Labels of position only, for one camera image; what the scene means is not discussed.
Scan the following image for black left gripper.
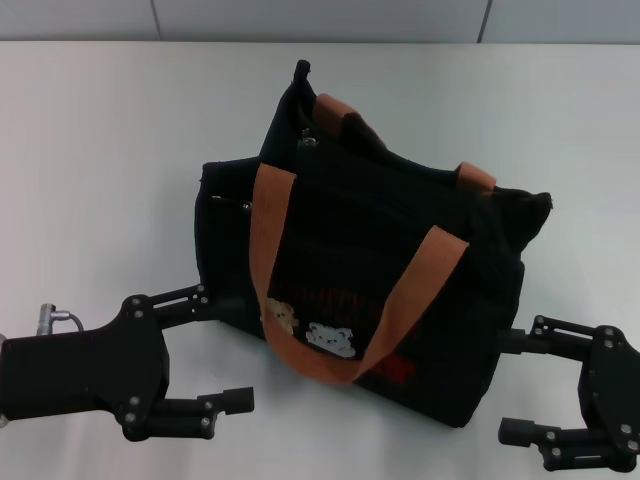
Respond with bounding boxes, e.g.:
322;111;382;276
0;283;257;443

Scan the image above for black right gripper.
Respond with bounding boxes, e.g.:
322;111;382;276
497;313;640;473

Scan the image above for black food bag orange handles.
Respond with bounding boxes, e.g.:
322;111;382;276
197;59;555;430

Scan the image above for grey left gripper cable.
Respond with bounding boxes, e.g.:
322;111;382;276
53;311;90;335

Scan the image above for silver left gripper cable connector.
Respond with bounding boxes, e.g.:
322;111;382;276
36;301;57;332

